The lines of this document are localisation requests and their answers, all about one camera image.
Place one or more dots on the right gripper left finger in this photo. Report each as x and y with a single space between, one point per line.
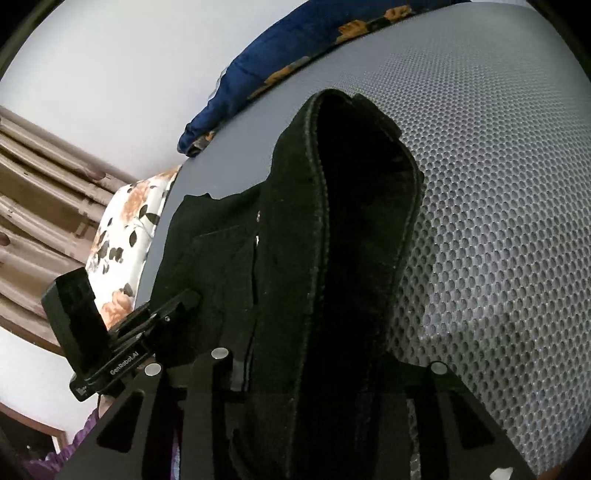
184 406

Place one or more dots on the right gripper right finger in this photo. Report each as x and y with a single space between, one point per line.
457 437

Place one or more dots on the black pants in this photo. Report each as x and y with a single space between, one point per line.
295 277

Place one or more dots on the white floral pillow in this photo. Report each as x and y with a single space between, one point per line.
122 242

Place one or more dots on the wooden framed doorway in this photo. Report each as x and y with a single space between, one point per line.
31 439

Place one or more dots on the beige striped curtain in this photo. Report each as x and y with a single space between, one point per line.
52 198

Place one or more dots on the grey mesh mattress cover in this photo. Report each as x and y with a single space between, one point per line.
496 111

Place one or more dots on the blue floral blanket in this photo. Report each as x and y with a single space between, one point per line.
310 31

